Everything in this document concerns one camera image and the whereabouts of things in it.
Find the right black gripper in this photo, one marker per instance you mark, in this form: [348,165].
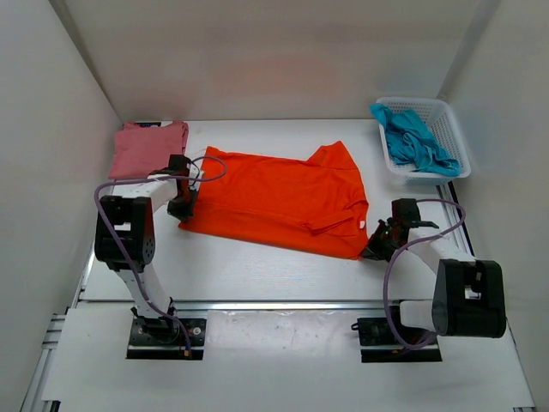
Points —
[373,251]

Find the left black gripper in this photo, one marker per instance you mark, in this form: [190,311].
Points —
[182,214]

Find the pink t shirt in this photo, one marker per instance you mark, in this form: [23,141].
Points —
[141,150]

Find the orange t shirt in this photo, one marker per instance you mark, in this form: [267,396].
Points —
[316,205]

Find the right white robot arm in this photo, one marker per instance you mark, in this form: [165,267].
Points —
[468,298]

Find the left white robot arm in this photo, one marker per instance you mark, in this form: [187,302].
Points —
[125,240]

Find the black corner label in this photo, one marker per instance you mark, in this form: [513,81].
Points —
[148,124]

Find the teal t shirt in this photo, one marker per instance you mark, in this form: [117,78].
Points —
[409,141]

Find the white plastic basket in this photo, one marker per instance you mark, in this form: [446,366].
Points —
[440,120]

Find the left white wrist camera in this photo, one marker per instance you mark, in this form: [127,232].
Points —
[195,176]

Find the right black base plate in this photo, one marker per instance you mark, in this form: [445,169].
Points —
[378,345]

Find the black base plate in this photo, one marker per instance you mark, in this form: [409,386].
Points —
[162,339]
[378,345]

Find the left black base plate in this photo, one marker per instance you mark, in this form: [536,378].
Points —
[162,339]

